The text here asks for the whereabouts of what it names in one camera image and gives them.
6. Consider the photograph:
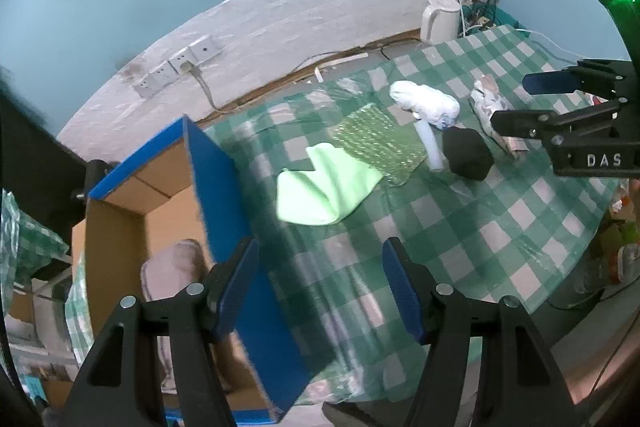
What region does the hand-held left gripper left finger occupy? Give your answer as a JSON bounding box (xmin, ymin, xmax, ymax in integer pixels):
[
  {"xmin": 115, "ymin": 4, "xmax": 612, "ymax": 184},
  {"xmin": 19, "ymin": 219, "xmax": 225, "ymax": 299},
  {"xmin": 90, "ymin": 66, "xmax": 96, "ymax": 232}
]
[{"xmin": 60, "ymin": 236, "xmax": 261, "ymax": 427}]

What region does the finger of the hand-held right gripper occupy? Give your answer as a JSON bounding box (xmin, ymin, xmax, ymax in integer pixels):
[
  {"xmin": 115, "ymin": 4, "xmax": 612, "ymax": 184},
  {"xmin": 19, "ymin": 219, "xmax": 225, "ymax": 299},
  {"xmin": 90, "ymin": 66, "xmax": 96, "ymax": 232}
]
[
  {"xmin": 490, "ymin": 98, "xmax": 637, "ymax": 146},
  {"xmin": 522, "ymin": 59, "xmax": 640, "ymax": 102}
]

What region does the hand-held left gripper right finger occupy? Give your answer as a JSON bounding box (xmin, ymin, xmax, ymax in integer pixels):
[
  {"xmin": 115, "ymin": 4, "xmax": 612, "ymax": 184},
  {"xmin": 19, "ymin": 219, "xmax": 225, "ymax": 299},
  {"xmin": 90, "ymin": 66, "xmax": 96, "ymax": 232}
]
[{"xmin": 381, "ymin": 237, "xmax": 583, "ymax": 427}]

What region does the white foam stick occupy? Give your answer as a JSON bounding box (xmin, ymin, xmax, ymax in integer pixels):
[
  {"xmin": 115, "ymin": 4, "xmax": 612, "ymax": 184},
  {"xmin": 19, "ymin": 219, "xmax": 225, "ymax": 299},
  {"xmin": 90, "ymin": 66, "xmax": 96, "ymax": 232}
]
[{"xmin": 415, "ymin": 119, "xmax": 445, "ymax": 172}]

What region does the cardboard box with blue flaps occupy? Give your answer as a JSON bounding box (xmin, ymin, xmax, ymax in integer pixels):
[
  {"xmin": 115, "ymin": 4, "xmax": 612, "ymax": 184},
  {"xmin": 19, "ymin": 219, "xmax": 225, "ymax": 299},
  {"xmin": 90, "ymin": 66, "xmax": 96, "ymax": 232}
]
[{"xmin": 70, "ymin": 114, "xmax": 313, "ymax": 425}]

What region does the green bubble wrap sheet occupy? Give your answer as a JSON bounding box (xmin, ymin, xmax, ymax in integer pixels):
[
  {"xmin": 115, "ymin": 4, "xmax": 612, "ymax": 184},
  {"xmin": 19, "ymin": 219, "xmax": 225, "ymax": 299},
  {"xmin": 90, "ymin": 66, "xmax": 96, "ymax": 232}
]
[{"xmin": 332, "ymin": 104, "xmax": 428, "ymax": 188}]

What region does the pinkish grey soft cushion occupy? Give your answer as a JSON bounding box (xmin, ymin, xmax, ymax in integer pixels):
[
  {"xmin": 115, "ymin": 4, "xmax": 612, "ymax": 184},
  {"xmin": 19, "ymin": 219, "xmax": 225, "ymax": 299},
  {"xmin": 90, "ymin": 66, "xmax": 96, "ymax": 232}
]
[{"xmin": 140, "ymin": 238, "xmax": 217, "ymax": 395}]

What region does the crumpled paper wrapper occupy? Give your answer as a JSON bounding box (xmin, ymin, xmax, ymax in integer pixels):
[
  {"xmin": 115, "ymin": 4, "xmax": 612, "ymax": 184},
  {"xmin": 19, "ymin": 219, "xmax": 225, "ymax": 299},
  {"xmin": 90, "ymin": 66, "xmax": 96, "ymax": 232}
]
[{"xmin": 470, "ymin": 74, "xmax": 528, "ymax": 158}]

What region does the black foam block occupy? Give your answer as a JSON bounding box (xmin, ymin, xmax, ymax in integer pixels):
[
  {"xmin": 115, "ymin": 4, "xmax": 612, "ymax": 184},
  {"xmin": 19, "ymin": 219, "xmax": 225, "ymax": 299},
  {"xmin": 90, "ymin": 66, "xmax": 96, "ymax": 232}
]
[{"xmin": 442, "ymin": 127, "xmax": 493, "ymax": 181}]

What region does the green checked plastic tablecloth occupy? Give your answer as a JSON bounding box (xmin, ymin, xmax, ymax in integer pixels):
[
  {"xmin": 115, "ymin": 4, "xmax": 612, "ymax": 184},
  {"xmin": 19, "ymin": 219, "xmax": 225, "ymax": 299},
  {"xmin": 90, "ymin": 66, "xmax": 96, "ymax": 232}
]
[{"xmin": 202, "ymin": 24, "xmax": 626, "ymax": 408}]

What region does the pile of packets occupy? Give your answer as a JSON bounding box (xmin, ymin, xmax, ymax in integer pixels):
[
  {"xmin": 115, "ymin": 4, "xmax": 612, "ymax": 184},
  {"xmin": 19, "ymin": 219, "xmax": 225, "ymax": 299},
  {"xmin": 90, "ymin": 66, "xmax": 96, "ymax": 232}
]
[{"xmin": 575, "ymin": 192, "xmax": 640, "ymax": 300}]

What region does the white plastic bag bundle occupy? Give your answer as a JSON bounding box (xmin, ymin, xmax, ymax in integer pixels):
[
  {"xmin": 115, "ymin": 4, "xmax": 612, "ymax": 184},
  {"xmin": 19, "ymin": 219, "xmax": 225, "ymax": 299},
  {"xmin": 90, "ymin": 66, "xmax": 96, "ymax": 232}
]
[{"xmin": 389, "ymin": 80, "xmax": 461, "ymax": 130}]

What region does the light green cloth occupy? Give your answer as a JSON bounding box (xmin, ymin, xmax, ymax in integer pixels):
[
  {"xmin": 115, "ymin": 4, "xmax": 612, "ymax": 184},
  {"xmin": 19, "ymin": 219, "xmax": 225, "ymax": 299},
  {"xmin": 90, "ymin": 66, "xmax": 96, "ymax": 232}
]
[{"xmin": 276, "ymin": 143, "xmax": 385, "ymax": 226}]

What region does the white electric kettle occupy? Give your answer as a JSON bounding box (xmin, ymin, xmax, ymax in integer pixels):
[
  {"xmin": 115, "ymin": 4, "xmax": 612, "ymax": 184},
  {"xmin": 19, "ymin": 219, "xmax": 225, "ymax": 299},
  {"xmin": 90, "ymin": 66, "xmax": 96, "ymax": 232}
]
[{"xmin": 420, "ymin": 0, "xmax": 462, "ymax": 42}]

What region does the green checked hanging cloth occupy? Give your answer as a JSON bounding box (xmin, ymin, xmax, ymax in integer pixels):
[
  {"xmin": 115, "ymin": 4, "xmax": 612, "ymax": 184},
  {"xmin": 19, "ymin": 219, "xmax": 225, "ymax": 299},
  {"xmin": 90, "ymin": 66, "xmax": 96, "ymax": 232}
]
[{"xmin": 0, "ymin": 189, "xmax": 96, "ymax": 368}]

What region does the tangle of cables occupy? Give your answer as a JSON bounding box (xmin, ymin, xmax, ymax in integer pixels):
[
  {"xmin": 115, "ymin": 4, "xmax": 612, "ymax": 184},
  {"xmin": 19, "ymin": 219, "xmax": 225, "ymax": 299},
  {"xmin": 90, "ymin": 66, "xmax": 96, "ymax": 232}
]
[{"xmin": 460, "ymin": 0, "xmax": 507, "ymax": 31}]

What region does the thin dark cable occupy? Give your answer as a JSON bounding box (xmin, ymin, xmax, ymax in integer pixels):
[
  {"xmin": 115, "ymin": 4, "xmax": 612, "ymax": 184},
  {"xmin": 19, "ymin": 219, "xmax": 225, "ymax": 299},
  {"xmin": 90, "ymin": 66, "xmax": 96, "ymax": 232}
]
[{"xmin": 292, "ymin": 48, "xmax": 362, "ymax": 74}]

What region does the white wall socket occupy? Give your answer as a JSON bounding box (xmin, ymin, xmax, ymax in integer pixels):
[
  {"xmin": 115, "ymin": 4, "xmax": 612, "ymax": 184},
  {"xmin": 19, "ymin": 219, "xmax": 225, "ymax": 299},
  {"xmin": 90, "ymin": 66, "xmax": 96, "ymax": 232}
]
[
  {"xmin": 150, "ymin": 64, "xmax": 177, "ymax": 88},
  {"xmin": 191, "ymin": 35, "xmax": 223, "ymax": 60},
  {"xmin": 167, "ymin": 52, "xmax": 201, "ymax": 76},
  {"xmin": 133, "ymin": 77, "xmax": 160, "ymax": 99}
]

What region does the white plug with cable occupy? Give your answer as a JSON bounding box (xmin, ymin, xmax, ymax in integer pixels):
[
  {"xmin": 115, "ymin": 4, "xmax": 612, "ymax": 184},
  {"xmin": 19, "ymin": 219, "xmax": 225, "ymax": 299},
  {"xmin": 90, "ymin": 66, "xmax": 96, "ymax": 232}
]
[{"xmin": 181, "ymin": 61, "xmax": 221, "ymax": 114}]

